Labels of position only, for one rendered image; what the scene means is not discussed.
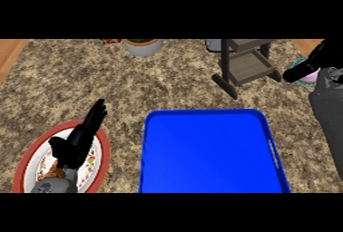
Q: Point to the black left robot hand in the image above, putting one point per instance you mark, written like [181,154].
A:
[78,142]

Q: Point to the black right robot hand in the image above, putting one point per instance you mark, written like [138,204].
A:
[311,62]

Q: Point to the pink cupcake with teal wrapper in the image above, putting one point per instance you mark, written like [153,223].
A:
[308,78]

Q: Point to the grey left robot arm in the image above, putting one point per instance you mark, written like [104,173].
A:
[53,185]

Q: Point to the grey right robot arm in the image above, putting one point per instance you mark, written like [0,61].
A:
[329,105]

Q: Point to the dark wooden tiered basket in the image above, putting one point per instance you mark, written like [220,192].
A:
[245,65]

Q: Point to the blue plastic tray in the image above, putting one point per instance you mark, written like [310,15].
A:
[209,152]

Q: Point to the brown food piece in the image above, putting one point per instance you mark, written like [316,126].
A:
[53,172]

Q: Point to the red rimmed patterned plate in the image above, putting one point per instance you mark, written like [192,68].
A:
[32,163]

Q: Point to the grey container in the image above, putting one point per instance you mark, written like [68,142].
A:
[212,44]

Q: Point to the red patterned packet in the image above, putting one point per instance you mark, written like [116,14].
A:
[107,41]

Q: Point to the white pot with orange rim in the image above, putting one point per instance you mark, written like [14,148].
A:
[141,46]

